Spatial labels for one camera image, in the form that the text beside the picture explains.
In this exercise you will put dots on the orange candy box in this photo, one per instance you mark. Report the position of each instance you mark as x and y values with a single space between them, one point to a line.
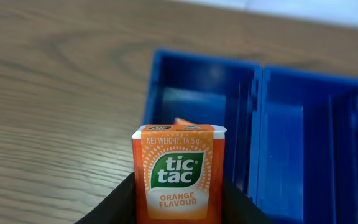
182 121
179 174

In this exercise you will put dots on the blue tray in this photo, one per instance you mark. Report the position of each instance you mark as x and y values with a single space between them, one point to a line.
284 149

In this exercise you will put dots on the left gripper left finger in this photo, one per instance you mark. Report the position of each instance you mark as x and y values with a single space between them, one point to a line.
120 205

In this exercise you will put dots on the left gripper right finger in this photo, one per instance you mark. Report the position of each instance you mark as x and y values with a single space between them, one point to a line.
238 205

